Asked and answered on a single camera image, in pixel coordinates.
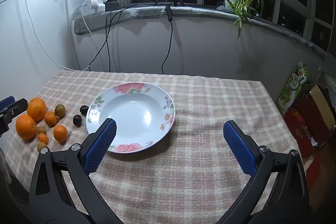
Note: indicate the small tangerine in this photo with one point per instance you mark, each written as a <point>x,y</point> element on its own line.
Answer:
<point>43,138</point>

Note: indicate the green snack bag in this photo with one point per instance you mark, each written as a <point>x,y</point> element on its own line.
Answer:
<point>291,90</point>

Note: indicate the white cabinet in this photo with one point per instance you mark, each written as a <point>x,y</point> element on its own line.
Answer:
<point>39,29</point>

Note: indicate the red cardboard box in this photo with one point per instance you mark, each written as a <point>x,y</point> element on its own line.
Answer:
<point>302,129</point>

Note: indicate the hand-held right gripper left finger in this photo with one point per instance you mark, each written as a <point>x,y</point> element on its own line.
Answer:
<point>101,146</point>

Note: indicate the white lace cloth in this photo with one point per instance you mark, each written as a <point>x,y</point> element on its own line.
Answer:
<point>328,79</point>

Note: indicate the dark purple plum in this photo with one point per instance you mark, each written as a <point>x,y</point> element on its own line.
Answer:
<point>84,109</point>
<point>77,119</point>

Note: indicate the white floral plate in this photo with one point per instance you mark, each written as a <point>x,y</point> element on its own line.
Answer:
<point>131,117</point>

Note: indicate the black power adapter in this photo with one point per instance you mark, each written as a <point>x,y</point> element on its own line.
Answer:
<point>111,5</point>

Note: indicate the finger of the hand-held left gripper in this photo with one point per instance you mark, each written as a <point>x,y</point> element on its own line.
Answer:
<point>17,107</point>
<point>6,102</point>

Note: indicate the brown longan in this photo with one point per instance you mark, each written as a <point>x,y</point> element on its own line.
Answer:
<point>41,130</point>
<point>42,146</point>

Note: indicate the olive green round fruit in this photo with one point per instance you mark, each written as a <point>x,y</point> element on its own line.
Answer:
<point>59,110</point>

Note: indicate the checked tablecloth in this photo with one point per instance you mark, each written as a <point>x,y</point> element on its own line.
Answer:
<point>197,108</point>

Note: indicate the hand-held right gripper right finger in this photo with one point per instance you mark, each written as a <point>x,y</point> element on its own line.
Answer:
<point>240,149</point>

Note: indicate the brown cardboard box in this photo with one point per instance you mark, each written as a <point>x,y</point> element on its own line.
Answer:
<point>317,113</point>

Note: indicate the large orange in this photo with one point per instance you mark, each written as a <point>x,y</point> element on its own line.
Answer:
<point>25,127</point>
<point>36,108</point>

